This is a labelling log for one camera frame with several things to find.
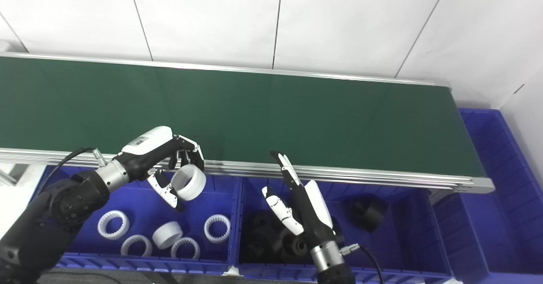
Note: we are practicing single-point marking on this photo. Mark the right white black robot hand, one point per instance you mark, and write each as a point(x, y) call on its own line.
point(316, 216)

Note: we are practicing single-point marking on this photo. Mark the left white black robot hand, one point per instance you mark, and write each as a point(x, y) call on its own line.
point(148, 144)

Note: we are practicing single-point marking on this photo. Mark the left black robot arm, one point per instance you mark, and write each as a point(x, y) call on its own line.
point(63, 207)

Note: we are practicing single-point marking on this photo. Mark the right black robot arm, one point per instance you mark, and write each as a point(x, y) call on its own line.
point(333, 271)

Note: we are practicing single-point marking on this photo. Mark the black plastic hub part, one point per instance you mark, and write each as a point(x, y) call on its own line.
point(292, 246)
point(367, 212)

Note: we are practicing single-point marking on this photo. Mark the blue bin with white parts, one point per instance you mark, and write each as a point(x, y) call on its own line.
point(140, 207)

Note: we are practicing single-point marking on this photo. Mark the blue bin with black parts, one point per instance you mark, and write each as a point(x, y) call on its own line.
point(403, 246)

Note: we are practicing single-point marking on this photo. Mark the green conveyor belt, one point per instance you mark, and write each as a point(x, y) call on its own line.
point(297, 118)

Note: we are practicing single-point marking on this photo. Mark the large empty blue bin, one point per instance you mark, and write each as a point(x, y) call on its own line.
point(500, 216)

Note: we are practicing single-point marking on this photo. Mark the white plastic cap cylinder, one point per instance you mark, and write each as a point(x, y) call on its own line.
point(167, 237)

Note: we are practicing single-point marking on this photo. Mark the aluminium conveyor support frame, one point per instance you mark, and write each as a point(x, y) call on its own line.
point(6, 178)

